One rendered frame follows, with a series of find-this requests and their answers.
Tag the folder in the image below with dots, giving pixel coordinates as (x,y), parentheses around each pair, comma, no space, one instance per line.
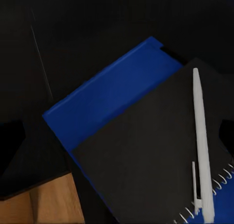
(93,104)

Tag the pen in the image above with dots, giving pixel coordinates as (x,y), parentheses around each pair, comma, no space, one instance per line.
(206,202)

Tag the notebook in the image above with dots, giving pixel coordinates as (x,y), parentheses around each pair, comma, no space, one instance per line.
(141,160)

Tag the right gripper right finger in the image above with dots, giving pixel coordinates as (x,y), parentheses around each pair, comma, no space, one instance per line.
(226,135)

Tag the desk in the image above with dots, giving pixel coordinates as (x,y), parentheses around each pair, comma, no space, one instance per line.
(50,47)

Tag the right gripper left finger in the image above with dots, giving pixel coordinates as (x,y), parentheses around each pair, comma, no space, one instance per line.
(12,135)

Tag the cabinet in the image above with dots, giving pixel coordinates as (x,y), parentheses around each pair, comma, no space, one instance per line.
(17,210)

